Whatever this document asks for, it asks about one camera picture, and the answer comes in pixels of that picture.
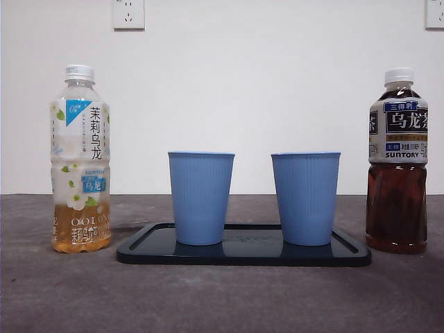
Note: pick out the white wall socket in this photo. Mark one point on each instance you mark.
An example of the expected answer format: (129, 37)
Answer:
(128, 15)
(435, 14)

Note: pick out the dark rectangular tray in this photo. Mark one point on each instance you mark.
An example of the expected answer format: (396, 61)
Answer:
(243, 256)

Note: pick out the blue ribbed plastic cup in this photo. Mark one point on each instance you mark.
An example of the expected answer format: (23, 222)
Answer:
(201, 197)
(306, 197)

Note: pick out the dark oolong tea bottle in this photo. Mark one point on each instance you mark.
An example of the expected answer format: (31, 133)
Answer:
(397, 208)

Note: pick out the jasmine oolong tea bottle white label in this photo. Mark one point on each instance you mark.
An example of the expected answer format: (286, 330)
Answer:
(79, 138)

